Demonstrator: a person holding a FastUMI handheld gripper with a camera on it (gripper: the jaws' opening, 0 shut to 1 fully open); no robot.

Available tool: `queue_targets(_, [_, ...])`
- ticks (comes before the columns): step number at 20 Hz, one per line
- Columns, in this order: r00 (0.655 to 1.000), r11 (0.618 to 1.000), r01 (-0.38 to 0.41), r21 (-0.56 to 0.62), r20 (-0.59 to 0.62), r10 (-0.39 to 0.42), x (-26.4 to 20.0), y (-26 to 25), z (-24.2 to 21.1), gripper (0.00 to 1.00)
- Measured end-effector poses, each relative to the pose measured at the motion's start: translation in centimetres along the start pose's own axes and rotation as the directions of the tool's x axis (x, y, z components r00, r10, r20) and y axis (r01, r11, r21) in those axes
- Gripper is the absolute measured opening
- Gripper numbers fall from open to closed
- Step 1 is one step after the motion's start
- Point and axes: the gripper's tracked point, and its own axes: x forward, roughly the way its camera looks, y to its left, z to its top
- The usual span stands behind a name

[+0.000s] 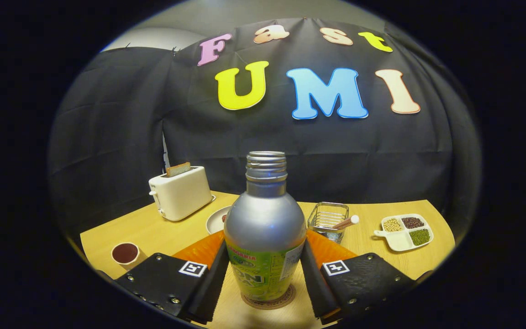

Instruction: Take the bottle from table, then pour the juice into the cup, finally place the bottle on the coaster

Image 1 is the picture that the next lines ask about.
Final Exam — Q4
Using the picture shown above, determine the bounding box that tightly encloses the wooden stick with white tip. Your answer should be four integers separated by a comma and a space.
333, 215, 360, 230

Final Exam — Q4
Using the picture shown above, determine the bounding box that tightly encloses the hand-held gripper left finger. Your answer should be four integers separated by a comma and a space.
116, 230, 230, 324

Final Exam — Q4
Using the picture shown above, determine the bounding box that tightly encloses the cream cup with wooden handle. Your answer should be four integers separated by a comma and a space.
111, 242, 147, 270

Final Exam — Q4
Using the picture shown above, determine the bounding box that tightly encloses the white divided dish with beans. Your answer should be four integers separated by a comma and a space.
373, 213, 434, 252

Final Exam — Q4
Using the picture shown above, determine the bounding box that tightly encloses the silver bottle with green label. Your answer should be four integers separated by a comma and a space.
223, 151, 307, 302

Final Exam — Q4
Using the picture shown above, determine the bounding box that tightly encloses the toast slice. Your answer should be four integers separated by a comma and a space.
166, 162, 192, 178

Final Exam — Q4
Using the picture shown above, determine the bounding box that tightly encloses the metal wire basket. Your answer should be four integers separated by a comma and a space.
307, 202, 350, 244

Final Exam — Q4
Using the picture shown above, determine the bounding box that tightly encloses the wooden table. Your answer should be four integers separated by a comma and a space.
79, 191, 455, 329

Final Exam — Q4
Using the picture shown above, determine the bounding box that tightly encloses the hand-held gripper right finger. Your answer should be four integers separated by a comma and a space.
300, 230, 416, 325

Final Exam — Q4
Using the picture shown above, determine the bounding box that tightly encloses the round wooden coaster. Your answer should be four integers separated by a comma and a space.
240, 283, 296, 310

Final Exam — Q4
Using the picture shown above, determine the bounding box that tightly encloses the white oval plate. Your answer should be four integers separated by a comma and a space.
205, 206, 232, 235

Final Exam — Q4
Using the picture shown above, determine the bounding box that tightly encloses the cream toaster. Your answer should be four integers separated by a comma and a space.
148, 166, 213, 222

